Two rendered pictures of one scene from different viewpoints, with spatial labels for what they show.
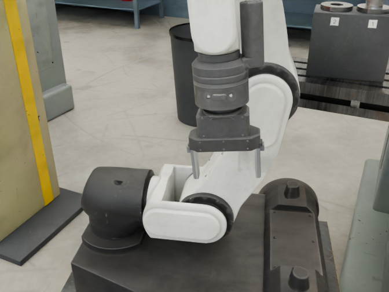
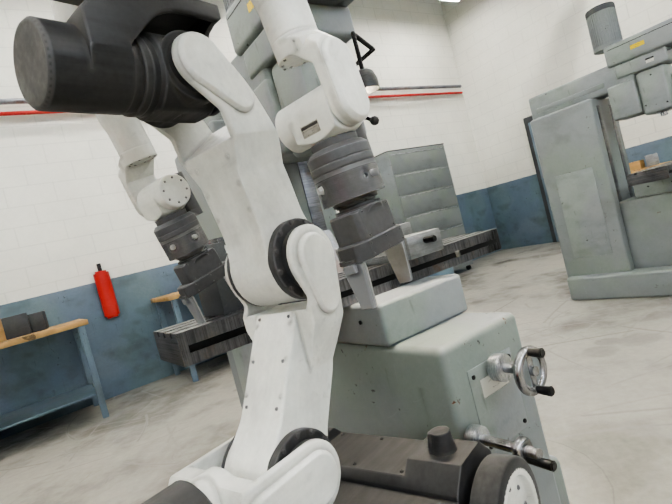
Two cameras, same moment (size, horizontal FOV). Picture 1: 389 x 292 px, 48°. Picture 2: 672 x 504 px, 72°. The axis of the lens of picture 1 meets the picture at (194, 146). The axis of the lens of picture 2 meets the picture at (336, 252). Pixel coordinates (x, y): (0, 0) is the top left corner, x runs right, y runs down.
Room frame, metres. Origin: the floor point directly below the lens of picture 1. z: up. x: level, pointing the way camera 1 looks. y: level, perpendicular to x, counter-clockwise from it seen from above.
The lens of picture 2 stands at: (0.37, 0.51, 1.03)
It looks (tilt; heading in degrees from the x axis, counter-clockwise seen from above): 2 degrees down; 301
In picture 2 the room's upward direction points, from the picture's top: 15 degrees counter-clockwise
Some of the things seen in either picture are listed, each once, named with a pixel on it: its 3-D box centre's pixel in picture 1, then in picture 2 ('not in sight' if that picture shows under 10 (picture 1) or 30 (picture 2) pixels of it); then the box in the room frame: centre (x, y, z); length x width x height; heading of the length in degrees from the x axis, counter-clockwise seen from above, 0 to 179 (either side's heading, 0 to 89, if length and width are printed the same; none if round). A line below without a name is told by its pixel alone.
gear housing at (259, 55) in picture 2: not in sight; (297, 45); (1.13, -0.84, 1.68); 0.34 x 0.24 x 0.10; 156
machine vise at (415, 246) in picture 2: not in sight; (387, 244); (1.02, -0.91, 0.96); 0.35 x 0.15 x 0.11; 156
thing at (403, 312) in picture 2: not in sight; (373, 308); (1.09, -0.83, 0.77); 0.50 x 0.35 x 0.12; 156
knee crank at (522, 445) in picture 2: not in sight; (506, 445); (0.67, -0.48, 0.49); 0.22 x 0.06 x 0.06; 156
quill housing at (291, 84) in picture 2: not in sight; (319, 102); (1.10, -0.83, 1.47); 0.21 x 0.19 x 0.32; 66
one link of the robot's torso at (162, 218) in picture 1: (190, 201); (257, 487); (0.92, 0.01, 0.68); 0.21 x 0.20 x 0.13; 81
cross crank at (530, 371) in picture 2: not in sight; (517, 369); (0.64, -0.62, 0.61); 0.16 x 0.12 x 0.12; 156
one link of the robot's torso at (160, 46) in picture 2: not in sight; (171, 80); (0.92, -0.03, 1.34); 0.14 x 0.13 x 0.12; 171
